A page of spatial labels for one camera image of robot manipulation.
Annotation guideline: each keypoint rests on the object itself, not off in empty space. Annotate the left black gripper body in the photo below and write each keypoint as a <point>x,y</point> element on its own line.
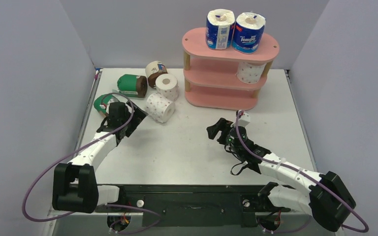
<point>138,117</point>

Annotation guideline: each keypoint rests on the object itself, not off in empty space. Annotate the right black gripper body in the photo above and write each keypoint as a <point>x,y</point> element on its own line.
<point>225,128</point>

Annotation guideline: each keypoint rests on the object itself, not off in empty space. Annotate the floral white paper roll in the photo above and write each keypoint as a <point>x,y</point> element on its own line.
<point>159,107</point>

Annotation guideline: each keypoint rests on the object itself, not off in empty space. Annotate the pink three-tier shelf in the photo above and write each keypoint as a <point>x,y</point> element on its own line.
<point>211,75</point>

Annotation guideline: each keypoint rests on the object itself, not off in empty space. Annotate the blue paper roll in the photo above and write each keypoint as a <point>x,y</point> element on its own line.
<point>219,29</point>

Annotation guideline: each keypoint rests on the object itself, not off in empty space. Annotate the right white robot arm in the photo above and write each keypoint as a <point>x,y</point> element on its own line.
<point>322,196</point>

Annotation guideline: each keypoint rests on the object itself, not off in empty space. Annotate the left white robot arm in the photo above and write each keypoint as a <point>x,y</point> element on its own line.
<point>75,187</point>

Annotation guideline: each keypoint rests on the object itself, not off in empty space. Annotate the near green brown roll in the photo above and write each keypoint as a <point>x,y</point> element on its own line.
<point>105,98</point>

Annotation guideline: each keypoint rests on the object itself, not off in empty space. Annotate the green brown roll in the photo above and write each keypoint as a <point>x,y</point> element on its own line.
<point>105,98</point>
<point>132,85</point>

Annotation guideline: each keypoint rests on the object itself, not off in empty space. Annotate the far green brown roll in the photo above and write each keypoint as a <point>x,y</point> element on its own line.
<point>132,85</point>

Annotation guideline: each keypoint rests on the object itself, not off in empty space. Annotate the upright floral paper roll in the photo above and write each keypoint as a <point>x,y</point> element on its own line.
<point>167,86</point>

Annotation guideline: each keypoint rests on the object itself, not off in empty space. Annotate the beige brown paper roll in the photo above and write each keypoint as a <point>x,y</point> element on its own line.
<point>153,70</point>

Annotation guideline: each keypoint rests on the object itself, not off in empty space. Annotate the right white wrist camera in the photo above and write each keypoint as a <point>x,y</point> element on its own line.
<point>243,118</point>

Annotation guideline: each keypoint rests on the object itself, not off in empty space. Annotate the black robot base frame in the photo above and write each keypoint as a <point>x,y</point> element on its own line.
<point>193,205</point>

